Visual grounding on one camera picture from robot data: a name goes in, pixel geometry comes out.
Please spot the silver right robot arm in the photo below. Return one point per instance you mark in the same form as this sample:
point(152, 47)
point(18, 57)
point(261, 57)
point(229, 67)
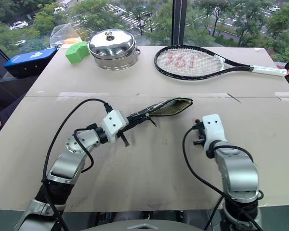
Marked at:
point(238, 168)

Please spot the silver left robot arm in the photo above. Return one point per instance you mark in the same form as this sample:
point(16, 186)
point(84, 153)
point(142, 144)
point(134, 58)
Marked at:
point(65, 166)

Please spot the grey rounded robot torso top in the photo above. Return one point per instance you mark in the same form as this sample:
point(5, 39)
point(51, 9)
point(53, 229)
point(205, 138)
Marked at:
point(144, 226)

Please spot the blue box device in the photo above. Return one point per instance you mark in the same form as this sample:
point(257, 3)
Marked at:
point(29, 62)

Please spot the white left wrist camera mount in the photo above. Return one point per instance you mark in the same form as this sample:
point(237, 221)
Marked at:
point(113, 125)

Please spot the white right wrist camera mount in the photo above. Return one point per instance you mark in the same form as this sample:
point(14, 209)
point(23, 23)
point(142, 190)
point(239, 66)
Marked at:
point(213, 130)

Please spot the clear plastic bag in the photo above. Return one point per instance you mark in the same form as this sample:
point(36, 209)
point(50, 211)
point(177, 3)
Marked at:
point(60, 33)

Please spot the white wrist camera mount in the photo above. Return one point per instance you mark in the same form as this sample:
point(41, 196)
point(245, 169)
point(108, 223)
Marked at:
point(213, 130)
point(113, 125)

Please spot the white parked car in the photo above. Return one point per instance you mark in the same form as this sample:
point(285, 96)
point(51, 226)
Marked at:
point(18, 24)
point(59, 9)

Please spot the black white tennis racket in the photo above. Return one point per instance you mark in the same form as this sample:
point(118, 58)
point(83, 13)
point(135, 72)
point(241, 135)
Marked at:
point(267, 69)

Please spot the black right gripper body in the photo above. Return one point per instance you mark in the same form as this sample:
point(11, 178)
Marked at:
point(201, 135)

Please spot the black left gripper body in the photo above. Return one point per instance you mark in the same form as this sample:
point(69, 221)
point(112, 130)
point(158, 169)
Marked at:
point(130, 121)

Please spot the grid pattern zip pouch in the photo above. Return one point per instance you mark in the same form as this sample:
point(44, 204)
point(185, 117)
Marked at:
point(173, 108)

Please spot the black window frame post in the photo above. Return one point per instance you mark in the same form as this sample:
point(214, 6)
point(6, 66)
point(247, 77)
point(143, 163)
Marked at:
point(179, 21)

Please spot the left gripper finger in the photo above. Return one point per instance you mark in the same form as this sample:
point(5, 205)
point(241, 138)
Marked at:
point(142, 118)
point(125, 140)

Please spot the stainless steel pot lid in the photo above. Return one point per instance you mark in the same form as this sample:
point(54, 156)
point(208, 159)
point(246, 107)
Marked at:
point(112, 43)

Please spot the green foam block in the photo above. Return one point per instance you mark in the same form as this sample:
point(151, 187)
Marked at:
point(75, 52)

